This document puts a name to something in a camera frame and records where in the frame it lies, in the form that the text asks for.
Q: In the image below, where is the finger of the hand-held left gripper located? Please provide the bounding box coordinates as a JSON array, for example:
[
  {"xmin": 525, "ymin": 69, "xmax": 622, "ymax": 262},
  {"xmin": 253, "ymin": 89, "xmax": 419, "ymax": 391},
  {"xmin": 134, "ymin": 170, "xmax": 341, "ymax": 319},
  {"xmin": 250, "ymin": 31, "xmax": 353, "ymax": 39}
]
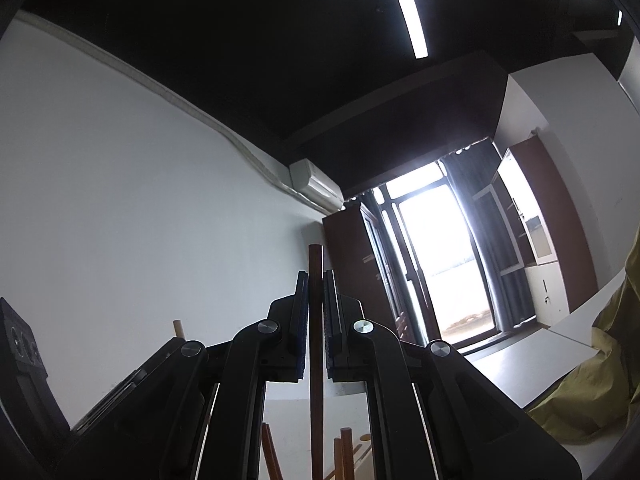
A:
[{"xmin": 70, "ymin": 339, "xmax": 176, "ymax": 441}]

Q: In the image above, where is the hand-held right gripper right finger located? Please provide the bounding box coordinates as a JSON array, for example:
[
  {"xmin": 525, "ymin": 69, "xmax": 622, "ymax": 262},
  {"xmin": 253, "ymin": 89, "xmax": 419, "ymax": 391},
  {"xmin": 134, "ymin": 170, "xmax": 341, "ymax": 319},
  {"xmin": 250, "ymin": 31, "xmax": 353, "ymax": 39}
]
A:
[{"xmin": 322, "ymin": 269, "xmax": 585, "ymax": 480}]

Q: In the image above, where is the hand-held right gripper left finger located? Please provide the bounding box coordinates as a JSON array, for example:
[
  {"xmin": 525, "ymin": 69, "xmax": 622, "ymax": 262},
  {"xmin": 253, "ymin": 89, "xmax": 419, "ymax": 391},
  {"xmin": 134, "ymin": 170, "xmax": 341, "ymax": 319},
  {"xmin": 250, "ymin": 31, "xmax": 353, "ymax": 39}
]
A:
[{"xmin": 50, "ymin": 270, "xmax": 310, "ymax": 480}]

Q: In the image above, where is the dark brown chopstick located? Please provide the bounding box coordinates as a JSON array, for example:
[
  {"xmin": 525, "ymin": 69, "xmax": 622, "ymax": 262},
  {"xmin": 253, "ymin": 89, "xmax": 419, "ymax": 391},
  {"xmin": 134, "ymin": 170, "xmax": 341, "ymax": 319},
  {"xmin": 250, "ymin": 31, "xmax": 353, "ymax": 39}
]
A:
[
  {"xmin": 307, "ymin": 243, "xmax": 325, "ymax": 480},
  {"xmin": 261, "ymin": 422, "xmax": 282, "ymax": 480}
]

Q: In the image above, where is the brown wooden chopstick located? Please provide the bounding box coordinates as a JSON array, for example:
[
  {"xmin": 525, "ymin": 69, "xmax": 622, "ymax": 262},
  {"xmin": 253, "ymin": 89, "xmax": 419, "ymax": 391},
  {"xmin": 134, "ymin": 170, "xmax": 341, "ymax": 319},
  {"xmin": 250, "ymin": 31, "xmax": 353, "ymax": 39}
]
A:
[{"xmin": 341, "ymin": 427, "xmax": 355, "ymax": 480}]

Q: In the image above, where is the cream plastic utensil holder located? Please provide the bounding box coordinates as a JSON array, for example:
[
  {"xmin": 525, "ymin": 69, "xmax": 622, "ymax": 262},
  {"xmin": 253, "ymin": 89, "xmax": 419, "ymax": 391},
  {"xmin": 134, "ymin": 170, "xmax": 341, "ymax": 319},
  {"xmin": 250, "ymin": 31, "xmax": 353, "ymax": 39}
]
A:
[{"xmin": 320, "ymin": 432, "xmax": 375, "ymax": 480}]

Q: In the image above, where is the brown wooden wardrobe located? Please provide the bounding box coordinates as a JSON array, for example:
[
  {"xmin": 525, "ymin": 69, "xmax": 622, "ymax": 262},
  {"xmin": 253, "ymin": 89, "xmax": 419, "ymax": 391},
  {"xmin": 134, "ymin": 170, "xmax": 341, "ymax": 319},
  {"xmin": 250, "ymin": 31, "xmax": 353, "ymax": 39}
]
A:
[{"xmin": 321, "ymin": 205, "xmax": 443, "ymax": 348}]

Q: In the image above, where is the glass balcony door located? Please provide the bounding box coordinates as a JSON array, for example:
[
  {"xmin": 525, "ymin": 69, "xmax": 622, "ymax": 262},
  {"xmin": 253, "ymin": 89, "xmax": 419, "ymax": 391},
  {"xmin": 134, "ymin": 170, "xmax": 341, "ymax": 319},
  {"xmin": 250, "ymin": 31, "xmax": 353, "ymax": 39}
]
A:
[{"xmin": 380, "ymin": 160, "xmax": 501, "ymax": 346}]

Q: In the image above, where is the white air conditioner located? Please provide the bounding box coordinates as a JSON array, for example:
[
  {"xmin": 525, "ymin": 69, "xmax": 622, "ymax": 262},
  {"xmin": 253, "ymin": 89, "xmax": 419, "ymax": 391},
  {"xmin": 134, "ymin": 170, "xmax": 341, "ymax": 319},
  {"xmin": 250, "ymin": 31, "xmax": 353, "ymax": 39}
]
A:
[{"xmin": 289, "ymin": 159, "xmax": 346, "ymax": 212}]

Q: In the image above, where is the brown and white cabinet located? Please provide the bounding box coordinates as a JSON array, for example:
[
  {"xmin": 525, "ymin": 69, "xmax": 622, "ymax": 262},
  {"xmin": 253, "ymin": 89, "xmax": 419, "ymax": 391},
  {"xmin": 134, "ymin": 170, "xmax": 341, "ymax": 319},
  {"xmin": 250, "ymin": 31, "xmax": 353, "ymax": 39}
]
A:
[{"xmin": 472, "ymin": 136, "xmax": 601, "ymax": 328}]

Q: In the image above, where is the olive green jacket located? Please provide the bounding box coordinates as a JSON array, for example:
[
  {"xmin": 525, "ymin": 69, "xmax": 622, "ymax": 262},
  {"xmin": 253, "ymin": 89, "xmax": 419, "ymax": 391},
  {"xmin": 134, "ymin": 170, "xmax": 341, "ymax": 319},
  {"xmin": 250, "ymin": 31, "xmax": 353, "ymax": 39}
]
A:
[{"xmin": 527, "ymin": 220, "xmax": 640, "ymax": 446}]

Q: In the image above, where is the white wall conduit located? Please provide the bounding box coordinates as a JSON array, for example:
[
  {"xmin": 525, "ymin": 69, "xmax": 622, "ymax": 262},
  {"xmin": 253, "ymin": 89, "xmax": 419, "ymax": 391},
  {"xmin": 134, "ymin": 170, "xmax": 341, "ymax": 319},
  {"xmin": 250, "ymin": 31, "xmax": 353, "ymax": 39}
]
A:
[{"xmin": 10, "ymin": 10, "xmax": 346, "ymax": 211}]

